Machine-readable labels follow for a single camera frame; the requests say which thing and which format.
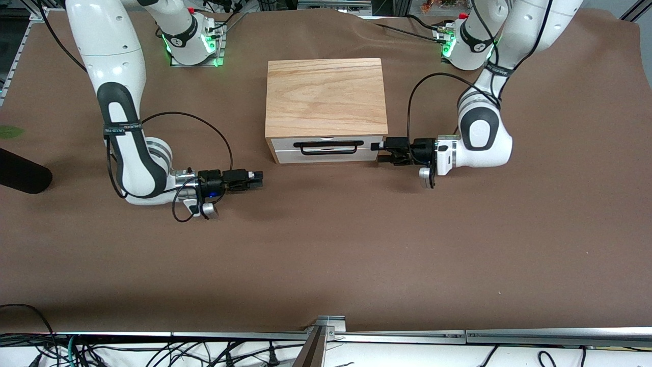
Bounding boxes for white drawer with black handle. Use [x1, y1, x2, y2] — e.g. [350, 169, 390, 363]
[270, 136, 384, 155]

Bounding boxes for plain white drawer front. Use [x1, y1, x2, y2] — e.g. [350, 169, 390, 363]
[273, 148, 383, 165]

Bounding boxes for light wooden drawer cabinet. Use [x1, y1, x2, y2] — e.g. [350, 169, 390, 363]
[265, 58, 389, 165]

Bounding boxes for brown table cover sheet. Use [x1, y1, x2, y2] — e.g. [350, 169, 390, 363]
[0, 8, 652, 334]

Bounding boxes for orange background object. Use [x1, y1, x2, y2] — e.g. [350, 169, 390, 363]
[420, 0, 462, 15]

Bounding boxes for black cylinder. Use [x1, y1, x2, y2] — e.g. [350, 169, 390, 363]
[0, 148, 53, 195]

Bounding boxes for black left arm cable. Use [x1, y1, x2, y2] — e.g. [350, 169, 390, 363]
[406, 0, 554, 141]

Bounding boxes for thin black base cable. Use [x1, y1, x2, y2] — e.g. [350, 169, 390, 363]
[374, 22, 445, 41]

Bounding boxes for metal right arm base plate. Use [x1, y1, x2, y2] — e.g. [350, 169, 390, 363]
[170, 23, 225, 68]

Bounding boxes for aluminium camera mount post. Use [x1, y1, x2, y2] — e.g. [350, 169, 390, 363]
[293, 316, 347, 367]

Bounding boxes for tangled black cables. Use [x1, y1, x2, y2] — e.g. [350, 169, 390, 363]
[76, 340, 306, 367]

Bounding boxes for black looped cable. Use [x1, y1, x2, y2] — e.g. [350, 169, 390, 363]
[0, 304, 58, 367]

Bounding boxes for long aluminium frame rail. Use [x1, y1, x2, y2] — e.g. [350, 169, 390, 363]
[0, 326, 652, 350]

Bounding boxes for perforated aluminium side rail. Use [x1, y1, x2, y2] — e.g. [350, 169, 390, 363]
[0, 7, 49, 108]

